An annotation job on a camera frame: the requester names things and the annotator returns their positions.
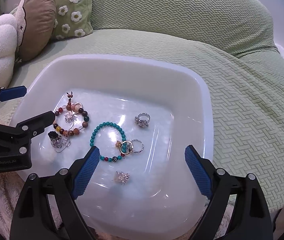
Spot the turquoise bead bracelet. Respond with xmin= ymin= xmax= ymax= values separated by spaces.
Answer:
xmin=89 ymin=121 xmax=128 ymax=163

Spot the silver flower earring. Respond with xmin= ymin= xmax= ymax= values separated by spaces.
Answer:
xmin=64 ymin=111 xmax=77 ymax=123

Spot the black rose ring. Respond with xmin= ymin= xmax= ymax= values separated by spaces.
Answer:
xmin=48 ymin=130 xmax=63 ymax=149

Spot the gold dark stone ring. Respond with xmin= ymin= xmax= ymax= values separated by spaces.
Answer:
xmin=114 ymin=140 xmax=135 ymax=155

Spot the green daisy cushion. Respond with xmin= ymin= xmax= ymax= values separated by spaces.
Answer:
xmin=51 ymin=0 xmax=93 ymax=40

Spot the white plastic tray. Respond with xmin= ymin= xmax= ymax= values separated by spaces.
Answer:
xmin=10 ymin=55 xmax=213 ymax=239

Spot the brown round cushion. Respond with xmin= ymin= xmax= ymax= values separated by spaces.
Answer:
xmin=15 ymin=0 xmax=56 ymax=61

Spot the rose gold ring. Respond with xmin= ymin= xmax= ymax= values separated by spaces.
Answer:
xmin=72 ymin=101 xmax=84 ymax=113

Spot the silver pink crystal earring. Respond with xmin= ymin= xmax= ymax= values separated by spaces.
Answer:
xmin=113 ymin=171 xmax=130 ymax=184

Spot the large green covered pillow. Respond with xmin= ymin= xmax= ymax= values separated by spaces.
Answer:
xmin=91 ymin=0 xmax=276 ymax=57

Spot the multicolour bead bracelet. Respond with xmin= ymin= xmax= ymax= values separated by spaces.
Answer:
xmin=52 ymin=91 xmax=92 ymax=138

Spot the silver twisted band ring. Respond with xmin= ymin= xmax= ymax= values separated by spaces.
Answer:
xmin=131 ymin=138 xmax=145 ymax=154

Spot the silver chain necklace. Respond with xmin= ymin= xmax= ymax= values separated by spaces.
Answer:
xmin=54 ymin=122 xmax=85 ymax=153

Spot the silver cluster ring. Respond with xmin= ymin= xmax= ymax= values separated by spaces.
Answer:
xmin=134 ymin=112 xmax=151 ymax=129

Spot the green textured bedspread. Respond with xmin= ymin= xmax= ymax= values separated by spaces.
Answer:
xmin=11 ymin=29 xmax=284 ymax=211

